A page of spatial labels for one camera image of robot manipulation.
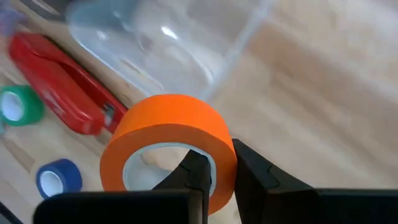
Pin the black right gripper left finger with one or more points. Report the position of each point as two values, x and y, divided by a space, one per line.
124 208

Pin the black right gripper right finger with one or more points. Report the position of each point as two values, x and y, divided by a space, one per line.
280 199

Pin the dark blue tape roll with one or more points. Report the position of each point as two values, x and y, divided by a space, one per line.
73 177

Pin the orange tape roll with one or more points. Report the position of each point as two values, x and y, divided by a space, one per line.
174 118

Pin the green tape roll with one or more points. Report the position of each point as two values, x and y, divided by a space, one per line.
34 102

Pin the red stapler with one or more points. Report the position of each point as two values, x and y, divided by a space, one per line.
56 87

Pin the clear plastic bin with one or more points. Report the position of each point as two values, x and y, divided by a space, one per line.
186 62

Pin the black table frame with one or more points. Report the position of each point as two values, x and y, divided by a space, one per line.
6 216

